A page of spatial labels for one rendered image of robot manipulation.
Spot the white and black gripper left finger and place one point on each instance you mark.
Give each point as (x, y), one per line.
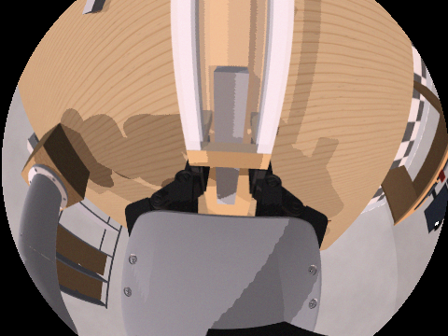
(176, 196)

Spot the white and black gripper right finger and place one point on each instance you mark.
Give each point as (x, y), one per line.
(276, 201)

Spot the grey square stick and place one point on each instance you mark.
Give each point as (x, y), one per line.
(93, 5)
(227, 180)

